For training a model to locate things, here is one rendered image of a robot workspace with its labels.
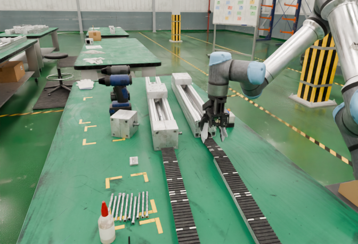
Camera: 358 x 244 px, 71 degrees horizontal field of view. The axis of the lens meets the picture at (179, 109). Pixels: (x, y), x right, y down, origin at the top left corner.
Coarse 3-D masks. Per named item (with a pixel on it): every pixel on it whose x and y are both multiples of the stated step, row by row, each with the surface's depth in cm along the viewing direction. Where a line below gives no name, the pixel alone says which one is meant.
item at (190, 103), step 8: (176, 88) 164; (184, 88) 166; (192, 88) 157; (176, 96) 164; (184, 96) 142; (192, 96) 150; (184, 104) 137; (192, 104) 138; (200, 104) 131; (184, 112) 138; (192, 112) 120; (200, 112) 131; (192, 120) 118; (192, 128) 118
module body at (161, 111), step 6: (156, 78) 179; (150, 102) 133; (156, 102) 141; (162, 102) 135; (150, 108) 125; (156, 108) 136; (162, 108) 136; (168, 108) 125; (150, 114) 124; (156, 114) 118; (162, 114) 128; (168, 114) 118; (150, 120) 126; (156, 120) 111
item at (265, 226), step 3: (252, 225) 64; (255, 225) 64; (258, 225) 64; (261, 225) 64; (264, 225) 64; (267, 225) 64; (252, 228) 64; (255, 228) 63; (258, 228) 63; (261, 228) 63; (264, 228) 63; (267, 228) 63; (270, 228) 64
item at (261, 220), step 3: (249, 219) 66; (252, 219) 66; (255, 219) 66; (258, 219) 66; (261, 219) 66; (264, 219) 66; (249, 222) 65; (252, 222) 65; (255, 222) 65; (258, 222) 65; (261, 222) 65; (264, 222) 65; (267, 222) 65
